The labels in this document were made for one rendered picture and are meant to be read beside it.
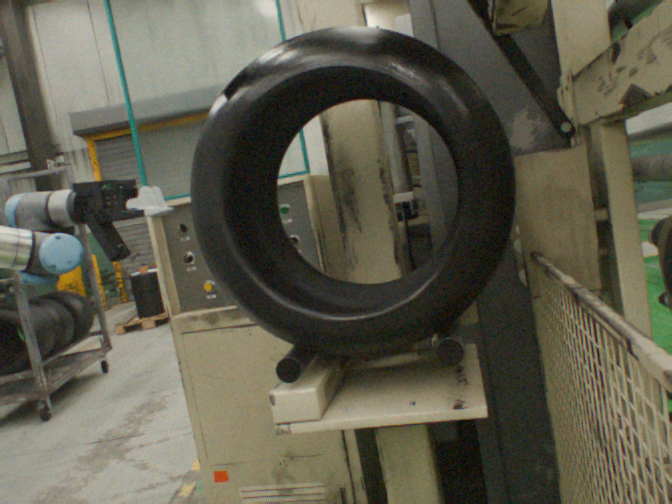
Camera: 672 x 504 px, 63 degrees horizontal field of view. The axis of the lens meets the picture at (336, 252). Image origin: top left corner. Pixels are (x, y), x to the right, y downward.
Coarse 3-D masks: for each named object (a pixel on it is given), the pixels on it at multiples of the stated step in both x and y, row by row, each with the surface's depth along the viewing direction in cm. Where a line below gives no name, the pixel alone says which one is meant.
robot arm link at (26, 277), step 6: (24, 270) 111; (24, 276) 111; (30, 276) 111; (36, 276) 111; (42, 276) 111; (48, 276) 112; (54, 276) 114; (24, 282) 112; (30, 282) 111; (36, 282) 111; (42, 282) 112; (48, 282) 112; (54, 282) 114
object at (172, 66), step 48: (144, 0) 168; (192, 0) 165; (240, 0) 162; (144, 48) 170; (192, 48) 167; (240, 48) 164; (144, 96) 172; (192, 96) 169; (144, 144) 174; (192, 144) 171
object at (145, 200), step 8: (144, 192) 108; (128, 200) 108; (136, 200) 108; (144, 200) 108; (152, 200) 108; (128, 208) 109; (144, 208) 108; (152, 208) 107; (160, 208) 108; (168, 208) 108
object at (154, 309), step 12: (156, 264) 774; (132, 276) 687; (144, 276) 685; (156, 276) 700; (132, 288) 692; (144, 288) 686; (156, 288) 696; (144, 300) 687; (156, 300) 694; (132, 312) 762; (144, 312) 688; (156, 312) 693; (120, 324) 682; (132, 324) 684; (144, 324) 686; (156, 324) 700
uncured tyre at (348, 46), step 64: (256, 64) 92; (320, 64) 88; (384, 64) 86; (448, 64) 87; (256, 128) 116; (448, 128) 85; (192, 192) 98; (256, 192) 121; (512, 192) 88; (256, 256) 120; (448, 256) 87; (256, 320) 99; (320, 320) 93; (384, 320) 91; (448, 320) 92
